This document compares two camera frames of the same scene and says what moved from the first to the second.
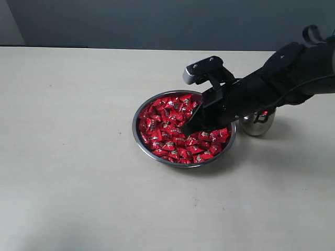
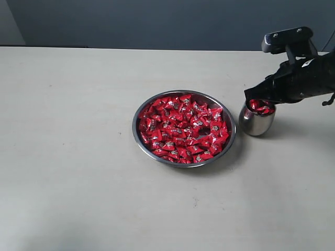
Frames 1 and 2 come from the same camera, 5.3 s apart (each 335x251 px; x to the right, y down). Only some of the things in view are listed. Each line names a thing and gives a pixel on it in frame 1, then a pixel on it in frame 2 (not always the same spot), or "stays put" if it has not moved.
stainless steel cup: [247, 123] stays put
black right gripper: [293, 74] → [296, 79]
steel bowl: [157, 130] stays put
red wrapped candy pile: [160, 122] stays put
